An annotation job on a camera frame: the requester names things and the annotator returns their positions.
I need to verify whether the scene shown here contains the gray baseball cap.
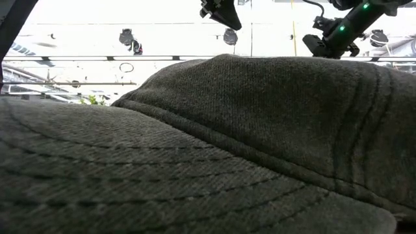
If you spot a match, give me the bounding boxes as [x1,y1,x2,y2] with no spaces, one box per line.
[0,53,416,234]

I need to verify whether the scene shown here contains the green plant in white pot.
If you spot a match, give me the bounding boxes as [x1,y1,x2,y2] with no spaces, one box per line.
[79,94,108,107]

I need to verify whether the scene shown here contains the thin overhead metal bar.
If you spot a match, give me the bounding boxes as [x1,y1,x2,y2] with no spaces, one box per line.
[0,81,138,86]

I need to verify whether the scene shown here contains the black ceiling camera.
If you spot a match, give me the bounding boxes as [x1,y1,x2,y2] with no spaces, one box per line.
[131,38,144,55]
[118,28,135,46]
[369,29,389,48]
[223,28,239,46]

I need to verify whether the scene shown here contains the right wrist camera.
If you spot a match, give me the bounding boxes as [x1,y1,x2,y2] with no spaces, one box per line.
[312,16,342,36]

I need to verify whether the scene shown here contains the black camera cable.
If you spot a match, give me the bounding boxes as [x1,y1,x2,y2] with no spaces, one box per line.
[302,0,326,19]

